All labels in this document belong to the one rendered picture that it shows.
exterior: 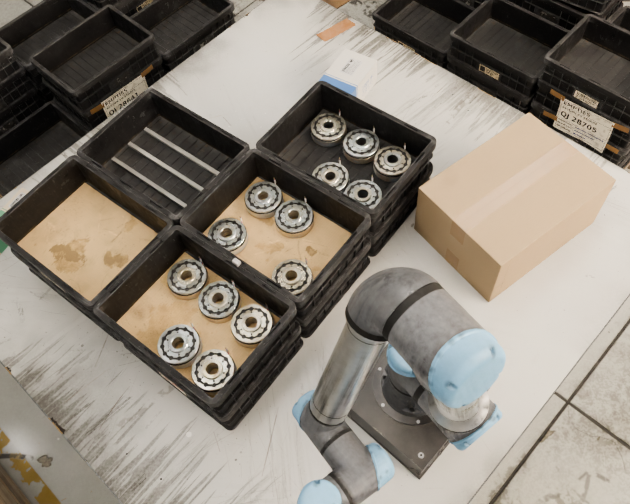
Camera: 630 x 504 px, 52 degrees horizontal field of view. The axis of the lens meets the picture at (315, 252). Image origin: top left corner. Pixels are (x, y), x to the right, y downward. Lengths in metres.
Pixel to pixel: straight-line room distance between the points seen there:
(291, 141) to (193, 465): 0.92
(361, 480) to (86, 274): 0.94
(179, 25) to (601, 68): 1.74
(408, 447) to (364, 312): 0.59
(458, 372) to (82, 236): 1.24
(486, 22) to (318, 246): 1.56
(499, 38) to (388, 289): 2.05
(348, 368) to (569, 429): 1.46
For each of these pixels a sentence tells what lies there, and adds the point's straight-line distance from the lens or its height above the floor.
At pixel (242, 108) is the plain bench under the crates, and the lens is 2.20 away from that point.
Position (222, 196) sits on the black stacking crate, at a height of 0.88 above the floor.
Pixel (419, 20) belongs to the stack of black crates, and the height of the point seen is 0.27.
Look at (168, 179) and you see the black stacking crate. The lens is 1.90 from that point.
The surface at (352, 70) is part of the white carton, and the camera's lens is 2.15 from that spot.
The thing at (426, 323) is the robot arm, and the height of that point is 1.44.
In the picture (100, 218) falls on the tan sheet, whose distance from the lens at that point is 1.89.
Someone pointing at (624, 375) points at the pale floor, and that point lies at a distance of 2.59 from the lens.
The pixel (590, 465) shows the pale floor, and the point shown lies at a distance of 2.45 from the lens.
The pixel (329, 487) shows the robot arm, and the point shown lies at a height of 1.10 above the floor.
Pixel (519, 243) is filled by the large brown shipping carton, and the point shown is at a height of 0.90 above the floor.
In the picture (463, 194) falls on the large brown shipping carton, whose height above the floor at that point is 0.90.
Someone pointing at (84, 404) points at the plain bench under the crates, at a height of 0.70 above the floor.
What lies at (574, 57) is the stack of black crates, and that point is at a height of 0.49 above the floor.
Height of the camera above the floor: 2.28
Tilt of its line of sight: 59 degrees down
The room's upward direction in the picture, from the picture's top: 8 degrees counter-clockwise
